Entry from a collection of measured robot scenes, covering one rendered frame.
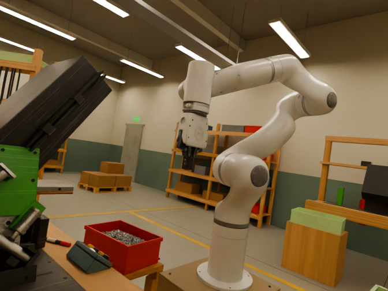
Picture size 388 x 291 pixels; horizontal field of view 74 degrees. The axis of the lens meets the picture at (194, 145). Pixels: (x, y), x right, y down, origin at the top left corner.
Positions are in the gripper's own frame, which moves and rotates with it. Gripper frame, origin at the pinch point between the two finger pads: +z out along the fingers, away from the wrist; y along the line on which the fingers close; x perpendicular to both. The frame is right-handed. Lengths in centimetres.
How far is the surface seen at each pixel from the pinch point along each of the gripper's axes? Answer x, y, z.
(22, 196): 36, -33, 17
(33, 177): 37.4, -30.1, 11.6
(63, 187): 49, -16, 17
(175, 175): 523, 517, 67
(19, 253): 28, -33, 32
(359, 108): 48, 518, -140
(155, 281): 32, 25, 57
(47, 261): 37, -22, 40
